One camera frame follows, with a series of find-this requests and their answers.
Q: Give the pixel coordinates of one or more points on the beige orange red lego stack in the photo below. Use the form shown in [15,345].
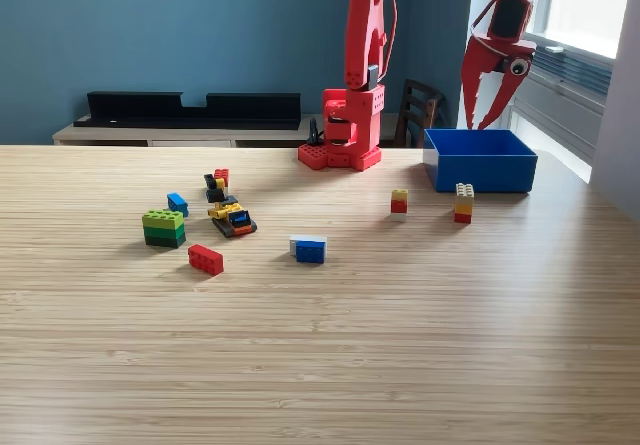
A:
[464,202]

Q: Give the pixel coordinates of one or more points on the red lego brick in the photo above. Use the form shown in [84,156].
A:
[206,260]

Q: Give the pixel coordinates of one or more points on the blue plastic bin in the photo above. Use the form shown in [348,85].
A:
[480,172]

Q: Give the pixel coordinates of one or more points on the yellow red white lego stack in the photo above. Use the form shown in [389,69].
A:
[399,205]

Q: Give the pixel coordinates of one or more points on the blue and white lego block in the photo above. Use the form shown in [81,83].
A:
[310,252]

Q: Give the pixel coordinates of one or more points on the small blue lego brick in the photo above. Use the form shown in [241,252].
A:
[178,204]

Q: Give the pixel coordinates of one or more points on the green lego block stack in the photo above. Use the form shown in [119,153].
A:
[164,227]

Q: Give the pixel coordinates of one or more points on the grey window vent grille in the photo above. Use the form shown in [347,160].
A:
[575,72]

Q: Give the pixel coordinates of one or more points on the white window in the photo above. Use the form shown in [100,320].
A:
[590,15]

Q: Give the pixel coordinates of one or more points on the dark wooden chair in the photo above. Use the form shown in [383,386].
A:
[406,115]

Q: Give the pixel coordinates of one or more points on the yellow toy digger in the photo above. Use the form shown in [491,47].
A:
[232,220]

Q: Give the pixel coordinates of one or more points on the pale wooden sideboard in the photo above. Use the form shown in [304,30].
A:
[100,136]

